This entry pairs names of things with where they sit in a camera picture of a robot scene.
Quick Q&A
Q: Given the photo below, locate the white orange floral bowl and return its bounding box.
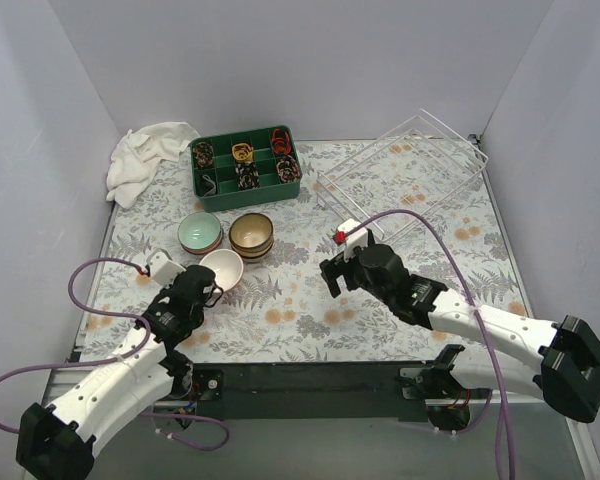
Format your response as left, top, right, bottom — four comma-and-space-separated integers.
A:
181, 242, 221, 251

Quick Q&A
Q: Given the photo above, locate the beige bowl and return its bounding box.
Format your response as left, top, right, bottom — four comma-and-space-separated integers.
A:
231, 242, 273, 259

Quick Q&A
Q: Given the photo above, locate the black patterned bowl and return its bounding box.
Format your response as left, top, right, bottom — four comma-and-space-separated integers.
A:
229, 213, 274, 249

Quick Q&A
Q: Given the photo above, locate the olive brown bowl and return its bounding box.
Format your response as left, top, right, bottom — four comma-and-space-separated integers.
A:
238, 252, 271, 264

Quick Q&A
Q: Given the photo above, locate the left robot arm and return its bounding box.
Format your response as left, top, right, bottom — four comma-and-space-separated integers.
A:
16, 265, 219, 479

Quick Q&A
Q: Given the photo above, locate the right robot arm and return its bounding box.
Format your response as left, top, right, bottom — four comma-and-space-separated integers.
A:
320, 244, 600, 423

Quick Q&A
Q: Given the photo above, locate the floral table mat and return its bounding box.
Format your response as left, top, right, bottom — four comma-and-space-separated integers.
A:
76, 142, 528, 362

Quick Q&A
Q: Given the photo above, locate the pink rose rolled sock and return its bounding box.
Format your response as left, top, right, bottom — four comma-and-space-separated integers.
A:
276, 155, 302, 183

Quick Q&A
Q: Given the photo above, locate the black floral rolled sock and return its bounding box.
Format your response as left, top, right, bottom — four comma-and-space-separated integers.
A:
235, 162, 260, 190

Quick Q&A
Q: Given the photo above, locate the green plastic organizer tray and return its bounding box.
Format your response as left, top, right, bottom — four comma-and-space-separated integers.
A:
188, 125, 303, 212

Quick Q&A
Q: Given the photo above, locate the orange black rolled sock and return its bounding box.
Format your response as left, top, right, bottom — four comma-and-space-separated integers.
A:
271, 128, 292, 156

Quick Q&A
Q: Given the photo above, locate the dark patterned rolled sock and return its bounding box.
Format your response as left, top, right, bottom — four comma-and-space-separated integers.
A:
192, 141, 214, 169

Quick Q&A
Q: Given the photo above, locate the white crumpled cloth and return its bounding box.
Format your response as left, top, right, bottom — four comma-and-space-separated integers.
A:
106, 122, 200, 209

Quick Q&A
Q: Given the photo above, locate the yellow rolled sock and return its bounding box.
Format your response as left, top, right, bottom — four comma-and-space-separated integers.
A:
232, 142, 254, 163

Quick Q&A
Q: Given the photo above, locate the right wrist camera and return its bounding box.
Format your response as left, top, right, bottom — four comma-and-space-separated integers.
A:
333, 218, 370, 262

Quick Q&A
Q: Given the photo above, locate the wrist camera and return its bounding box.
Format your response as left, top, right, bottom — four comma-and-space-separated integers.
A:
333, 218, 370, 262
145, 249, 185, 287

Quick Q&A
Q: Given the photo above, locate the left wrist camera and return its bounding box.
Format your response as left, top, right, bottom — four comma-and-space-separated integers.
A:
145, 249, 185, 287

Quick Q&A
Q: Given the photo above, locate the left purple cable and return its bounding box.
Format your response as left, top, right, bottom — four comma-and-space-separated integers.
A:
0, 257, 231, 451

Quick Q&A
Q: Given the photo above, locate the white wire dish rack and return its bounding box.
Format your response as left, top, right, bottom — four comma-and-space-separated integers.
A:
303, 110, 488, 261

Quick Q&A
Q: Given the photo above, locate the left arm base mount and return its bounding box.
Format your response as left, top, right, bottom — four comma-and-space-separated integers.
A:
157, 367, 224, 416

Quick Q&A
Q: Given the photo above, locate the aluminium frame rail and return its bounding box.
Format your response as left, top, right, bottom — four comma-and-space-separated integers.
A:
44, 359, 581, 406

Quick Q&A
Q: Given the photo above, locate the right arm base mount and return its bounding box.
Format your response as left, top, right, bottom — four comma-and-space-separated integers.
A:
395, 344, 493, 437

